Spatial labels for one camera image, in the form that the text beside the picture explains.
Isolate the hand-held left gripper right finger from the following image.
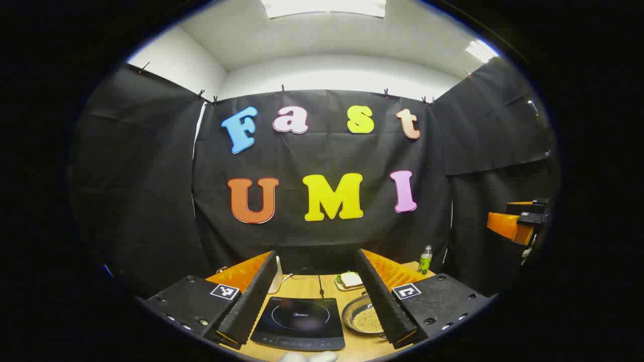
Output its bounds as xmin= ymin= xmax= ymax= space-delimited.
xmin=356 ymin=248 xmax=496 ymax=350

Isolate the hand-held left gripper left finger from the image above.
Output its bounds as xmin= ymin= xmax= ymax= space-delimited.
xmin=138 ymin=250 xmax=279 ymax=351

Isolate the stainless steel pot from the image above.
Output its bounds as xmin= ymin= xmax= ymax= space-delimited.
xmin=342 ymin=292 xmax=388 ymax=338

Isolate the black induction cooktop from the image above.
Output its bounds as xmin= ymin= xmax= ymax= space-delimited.
xmin=250 ymin=296 xmax=346 ymax=351

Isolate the pile of soybeans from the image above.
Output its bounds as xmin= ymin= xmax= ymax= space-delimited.
xmin=352 ymin=307 xmax=384 ymax=333

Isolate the white box appliance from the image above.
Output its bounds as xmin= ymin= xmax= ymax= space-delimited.
xmin=268 ymin=255 xmax=283 ymax=294

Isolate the small sandwich plate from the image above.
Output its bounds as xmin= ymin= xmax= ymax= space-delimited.
xmin=334 ymin=271 xmax=365 ymax=292

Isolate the white rounded object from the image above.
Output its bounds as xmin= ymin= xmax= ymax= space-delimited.
xmin=279 ymin=351 xmax=339 ymax=362

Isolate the black backdrop cloth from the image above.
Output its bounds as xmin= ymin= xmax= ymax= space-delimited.
xmin=70 ymin=55 xmax=559 ymax=302

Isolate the small ceiling light panel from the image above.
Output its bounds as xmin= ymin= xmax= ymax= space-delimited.
xmin=465 ymin=39 xmax=500 ymax=63

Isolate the large ceiling light panel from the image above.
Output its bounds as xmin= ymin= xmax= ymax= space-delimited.
xmin=261 ymin=0 xmax=387 ymax=20

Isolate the black power cable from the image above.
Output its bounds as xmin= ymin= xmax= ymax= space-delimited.
xmin=282 ymin=267 xmax=325 ymax=298

